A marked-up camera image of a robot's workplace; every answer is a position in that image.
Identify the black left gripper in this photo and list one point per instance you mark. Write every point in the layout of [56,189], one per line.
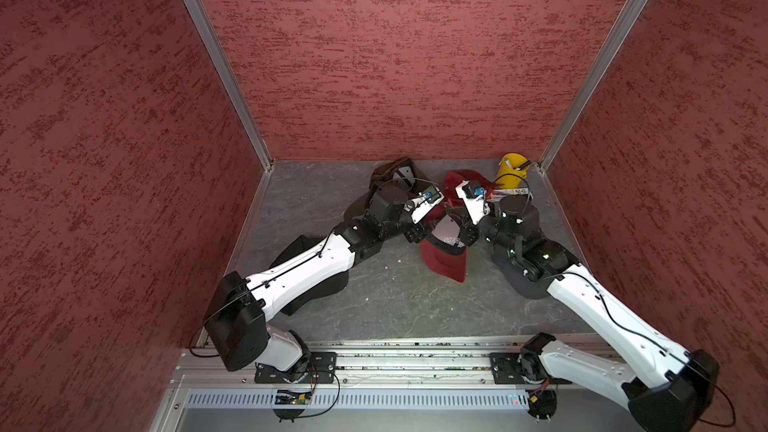
[416,233]

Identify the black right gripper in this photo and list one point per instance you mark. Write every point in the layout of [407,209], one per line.
[468,235]

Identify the red baseball cap front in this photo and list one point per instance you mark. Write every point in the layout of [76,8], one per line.
[441,250]

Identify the dark grey baseball cap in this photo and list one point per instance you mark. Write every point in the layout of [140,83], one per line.
[521,274]

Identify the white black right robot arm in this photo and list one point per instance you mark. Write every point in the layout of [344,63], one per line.
[664,386]

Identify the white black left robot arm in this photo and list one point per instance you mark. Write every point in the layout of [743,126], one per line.
[237,318]

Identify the brown baseball cap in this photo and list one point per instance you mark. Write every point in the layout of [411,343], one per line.
[403,173]

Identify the black baseball cap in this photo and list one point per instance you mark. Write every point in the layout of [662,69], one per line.
[298,270]

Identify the white toothpaste box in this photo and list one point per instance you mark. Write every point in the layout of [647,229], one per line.
[498,194]

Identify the yellow plastic bucket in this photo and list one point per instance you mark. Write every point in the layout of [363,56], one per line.
[513,170]

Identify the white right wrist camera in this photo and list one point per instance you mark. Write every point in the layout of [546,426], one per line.
[473,195]

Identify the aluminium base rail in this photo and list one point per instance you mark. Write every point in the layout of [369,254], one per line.
[425,363]

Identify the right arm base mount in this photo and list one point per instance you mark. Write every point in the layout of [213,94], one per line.
[510,369]

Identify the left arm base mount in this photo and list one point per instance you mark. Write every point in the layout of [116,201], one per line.
[313,368]

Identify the aluminium corner post right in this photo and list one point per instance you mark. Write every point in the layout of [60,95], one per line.
[617,35]

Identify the aluminium corner post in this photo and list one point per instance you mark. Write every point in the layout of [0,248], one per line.
[617,35]
[217,54]

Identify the aluminium corner post left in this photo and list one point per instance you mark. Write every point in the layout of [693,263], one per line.
[217,54]

